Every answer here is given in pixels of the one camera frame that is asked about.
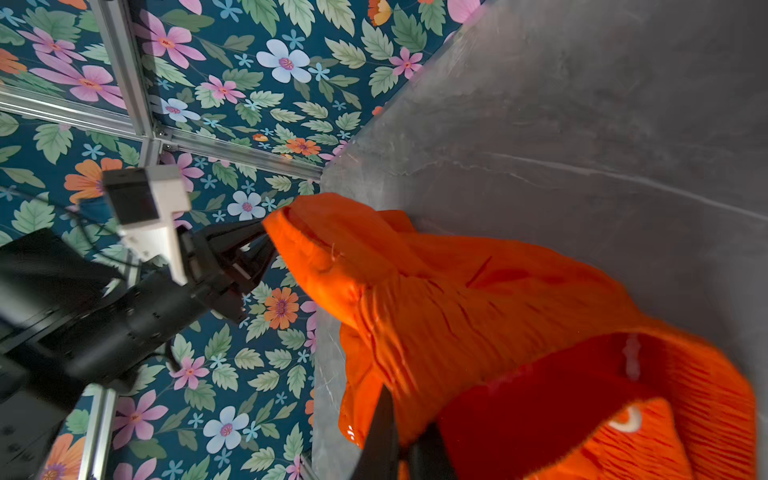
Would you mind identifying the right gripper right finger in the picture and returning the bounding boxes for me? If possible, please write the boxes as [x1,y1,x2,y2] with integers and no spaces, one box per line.
[404,423,458,480]

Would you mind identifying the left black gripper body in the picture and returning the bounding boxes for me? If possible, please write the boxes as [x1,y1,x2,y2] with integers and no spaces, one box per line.
[179,230,246,324]

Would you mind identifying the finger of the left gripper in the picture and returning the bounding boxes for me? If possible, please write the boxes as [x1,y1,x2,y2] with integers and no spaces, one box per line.
[238,236,278,294]

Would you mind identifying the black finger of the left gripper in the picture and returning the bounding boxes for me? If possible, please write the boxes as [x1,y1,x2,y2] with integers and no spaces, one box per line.
[206,220,266,252]

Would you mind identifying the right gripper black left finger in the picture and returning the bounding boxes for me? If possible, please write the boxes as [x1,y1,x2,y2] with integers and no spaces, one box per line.
[350,387,399,480]

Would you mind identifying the orange shorts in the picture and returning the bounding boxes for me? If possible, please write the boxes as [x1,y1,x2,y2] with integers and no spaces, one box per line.
[264,193,757,479]

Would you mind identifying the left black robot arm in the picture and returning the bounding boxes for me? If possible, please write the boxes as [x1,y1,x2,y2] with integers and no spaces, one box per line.
[1,221,276,479]

